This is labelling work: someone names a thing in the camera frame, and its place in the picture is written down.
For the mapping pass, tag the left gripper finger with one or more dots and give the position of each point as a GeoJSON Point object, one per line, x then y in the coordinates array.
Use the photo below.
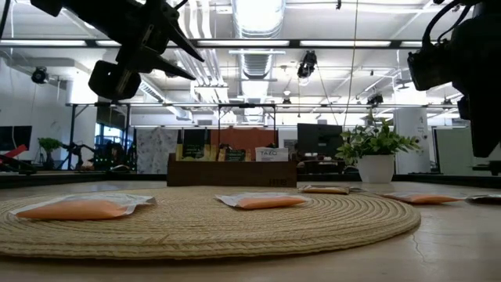
{"type": "Point", "coordinates": [182, 37]}
{"type": "Point", "coordinates": [164, 66]}

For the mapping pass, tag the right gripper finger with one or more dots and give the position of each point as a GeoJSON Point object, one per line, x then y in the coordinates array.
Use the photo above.
{"type": "Point", "coordinates": [475, 129]}
{"type": "Point", "coordinates": [491, 129]}

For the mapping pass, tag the white orange tea packet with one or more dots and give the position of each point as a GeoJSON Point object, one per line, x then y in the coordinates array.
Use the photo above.
{"type": "Point", "coordinates": [262, 201]}
{"type": "Point", "coordinates": [271, 154]}
{"type": "Point", "coordinates": [420, 198]}
{"type": "Point", "coordinates": [84, 208]}

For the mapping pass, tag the green tea packet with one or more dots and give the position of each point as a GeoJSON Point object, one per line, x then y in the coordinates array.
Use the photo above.
{"type": "Point", "coordinates": [211, 153]}

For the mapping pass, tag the mango tea packets row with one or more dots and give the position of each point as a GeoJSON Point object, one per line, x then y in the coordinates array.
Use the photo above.
{"type": "Point", "coordinates": [235, 155]}

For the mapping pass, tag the yellow tea packet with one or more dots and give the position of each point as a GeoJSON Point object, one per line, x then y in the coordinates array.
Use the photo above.
{"type": "Point", "coordinates": [325, 190]}

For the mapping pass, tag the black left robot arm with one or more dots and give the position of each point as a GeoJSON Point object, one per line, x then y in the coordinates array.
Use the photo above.
{"type": "Point", "coordinates": [78, 9]}

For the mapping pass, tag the dark wooden tea box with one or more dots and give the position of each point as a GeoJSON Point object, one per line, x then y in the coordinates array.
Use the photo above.
{"type": "Point", "coordinates": [231, 176]}

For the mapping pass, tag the pale partition panel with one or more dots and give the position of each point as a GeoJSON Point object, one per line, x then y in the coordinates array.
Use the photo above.
{"type": "Point", "coordinates": [450, 150]}

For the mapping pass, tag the white column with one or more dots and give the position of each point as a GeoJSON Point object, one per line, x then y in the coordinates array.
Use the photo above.
{"type": "Point", "coordinates": [413, 141]}

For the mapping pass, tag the black fabric panel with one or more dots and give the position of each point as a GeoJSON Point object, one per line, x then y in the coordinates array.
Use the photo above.
{"type": "Point", "coordinates": [193, 135]}

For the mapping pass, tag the grey patterned cloth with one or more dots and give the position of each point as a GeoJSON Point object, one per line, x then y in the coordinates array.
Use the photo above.
{"type": "Point", "coordinates": [154, 150]}

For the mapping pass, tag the black ceiling spotlight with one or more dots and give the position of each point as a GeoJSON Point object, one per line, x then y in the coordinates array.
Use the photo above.
{"type": "Point", "coordinates": [39, 75]}
{"type": "Point", "coordinates": [375, 100]}

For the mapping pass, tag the orange fabric panel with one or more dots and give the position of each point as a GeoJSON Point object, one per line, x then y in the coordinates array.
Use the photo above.
{"type": "Point", "coordinates": [242, 137]}

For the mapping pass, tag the green plant in white pot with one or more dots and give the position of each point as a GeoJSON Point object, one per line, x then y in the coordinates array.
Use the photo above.
{"type": "Point", "coordinates": [375, 168]}

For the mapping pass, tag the black overhead beam with lights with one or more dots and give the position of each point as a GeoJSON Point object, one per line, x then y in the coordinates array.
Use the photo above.
{"type": "Point", "coordinates": [293, 43]}

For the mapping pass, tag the small background potted plant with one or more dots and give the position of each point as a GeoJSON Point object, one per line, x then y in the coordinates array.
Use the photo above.
{"type": "Point", "coordinates": [49, 147]}

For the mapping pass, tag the black computer monitor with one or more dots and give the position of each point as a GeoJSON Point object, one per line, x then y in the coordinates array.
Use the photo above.
{"type": "Point", "coordinates": [319, 138]}

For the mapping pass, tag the round woven straw placemat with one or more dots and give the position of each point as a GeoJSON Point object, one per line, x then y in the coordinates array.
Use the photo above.
{"type": "Point", "coordinates": [195, 231]}

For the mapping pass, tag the red object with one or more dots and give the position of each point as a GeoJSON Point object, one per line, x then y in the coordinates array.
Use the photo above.
{"type": "Point", "coordinates": [15, 150]}

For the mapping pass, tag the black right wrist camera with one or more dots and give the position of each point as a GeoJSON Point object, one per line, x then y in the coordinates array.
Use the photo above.
{"type": "Point", "coordinates": [428, 70]}

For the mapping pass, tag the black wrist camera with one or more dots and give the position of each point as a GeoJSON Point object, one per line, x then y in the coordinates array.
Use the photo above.
{"type": "Point", "coordinates": [113, 80]}
{"type": "Point", "coordinates": [428, 70]}

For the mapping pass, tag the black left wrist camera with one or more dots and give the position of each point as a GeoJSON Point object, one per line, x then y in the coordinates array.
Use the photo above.
{"type": "Point", "coordinates": [113, 80]}

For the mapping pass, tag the silver ceiling duct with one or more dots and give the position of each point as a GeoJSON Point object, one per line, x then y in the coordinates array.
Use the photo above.
{"type": "Point", "coordinates": [258, 23]}

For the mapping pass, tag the black hanging camera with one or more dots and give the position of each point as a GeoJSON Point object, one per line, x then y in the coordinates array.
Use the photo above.
{"type": "Point", "coordinates": [307, 64]}

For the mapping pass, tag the black wall screen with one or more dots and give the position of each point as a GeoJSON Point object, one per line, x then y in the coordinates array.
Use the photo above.
{"type": "Point", "coordinates": [15, 137]}

